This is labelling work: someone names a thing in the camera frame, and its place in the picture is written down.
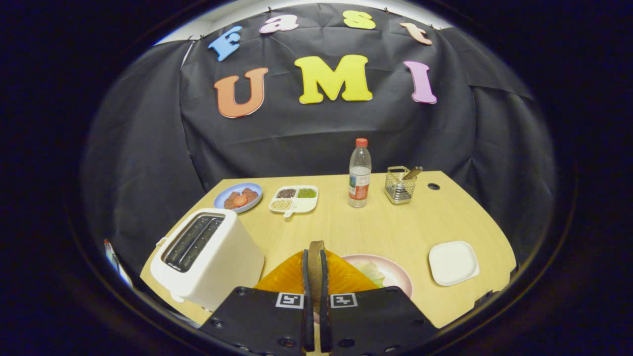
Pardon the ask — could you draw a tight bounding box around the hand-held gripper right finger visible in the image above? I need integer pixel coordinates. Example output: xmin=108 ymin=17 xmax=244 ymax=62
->
xmin=319 ymin=249 xmax=440 ymax=356

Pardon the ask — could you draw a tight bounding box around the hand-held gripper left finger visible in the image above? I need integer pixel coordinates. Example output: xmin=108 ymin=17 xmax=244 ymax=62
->
xmin=199 ymin=249 xmax=316 ymax=356

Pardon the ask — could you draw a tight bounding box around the brown bread slice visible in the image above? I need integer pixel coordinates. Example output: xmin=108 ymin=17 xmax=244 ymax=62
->
xmin=308 ymin=240 xmax=326 ymax=322

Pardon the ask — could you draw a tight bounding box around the green lettuce leaf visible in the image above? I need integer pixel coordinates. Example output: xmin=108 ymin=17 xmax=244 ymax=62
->
xmin=355 ymin=261 xmax=387 ymax=288

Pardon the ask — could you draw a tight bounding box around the pink plate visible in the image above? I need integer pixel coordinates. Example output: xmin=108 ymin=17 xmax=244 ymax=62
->
xmin=341 ymin=254 xmax=413 ymax=299

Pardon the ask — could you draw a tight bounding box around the white toaster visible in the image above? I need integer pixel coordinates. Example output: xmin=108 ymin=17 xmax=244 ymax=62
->
xmin=150 ymin=208 xmax=266 ymax=312

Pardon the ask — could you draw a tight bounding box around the white divided dish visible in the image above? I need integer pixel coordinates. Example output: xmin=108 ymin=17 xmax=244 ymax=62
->
xmin=269 ymin=185 xmax=319 ymax=218

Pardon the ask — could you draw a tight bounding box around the blue plate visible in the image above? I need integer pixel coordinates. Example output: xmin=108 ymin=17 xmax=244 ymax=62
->
xmin=214 ymin=182 xmax=263 ymax=214

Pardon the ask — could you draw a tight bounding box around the white square plate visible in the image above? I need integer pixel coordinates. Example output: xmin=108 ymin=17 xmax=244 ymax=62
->
xmin=428 ymin=241 xmax=480 ymax=287

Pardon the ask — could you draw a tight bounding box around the clear water bottle red cap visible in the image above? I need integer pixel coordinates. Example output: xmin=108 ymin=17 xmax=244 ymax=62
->
xmin=348 ymin=138 xmax=372 ymax=208

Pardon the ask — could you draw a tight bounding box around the black backdrop cloth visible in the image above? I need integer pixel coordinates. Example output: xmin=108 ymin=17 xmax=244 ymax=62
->
xmin=82 ymin=2 xmax=557 ymax=277

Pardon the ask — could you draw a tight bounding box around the metal wire utensil holder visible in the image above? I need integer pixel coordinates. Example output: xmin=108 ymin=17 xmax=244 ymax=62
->
xmin=384 ymin=166 xmax=417 ymax=205

